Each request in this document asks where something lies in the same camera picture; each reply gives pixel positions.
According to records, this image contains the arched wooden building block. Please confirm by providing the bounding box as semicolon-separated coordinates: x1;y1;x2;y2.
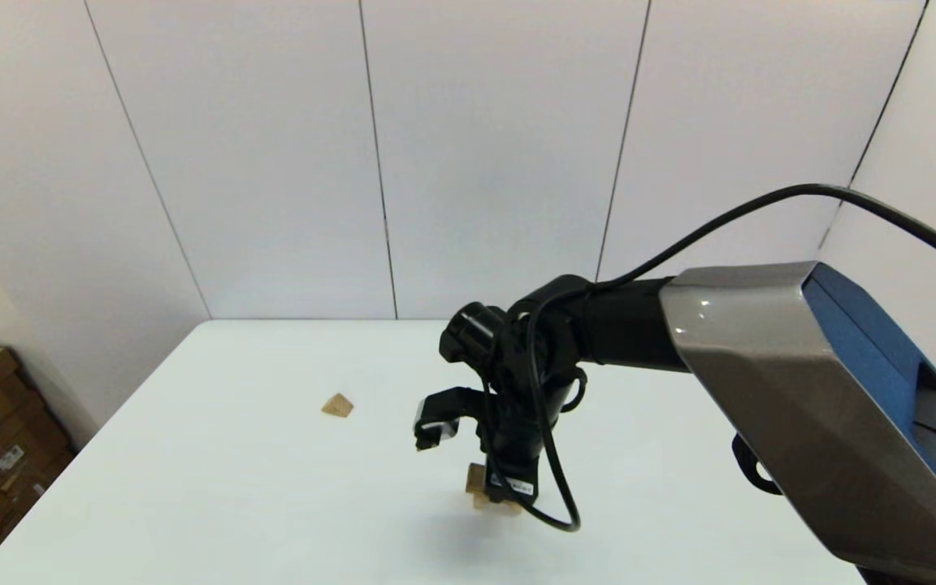
472;492;523;518

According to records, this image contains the labelled brown cardboard box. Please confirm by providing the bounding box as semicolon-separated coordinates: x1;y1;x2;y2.
0;388;77;557

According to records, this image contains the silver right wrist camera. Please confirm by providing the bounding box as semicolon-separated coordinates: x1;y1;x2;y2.
414;388;485;453

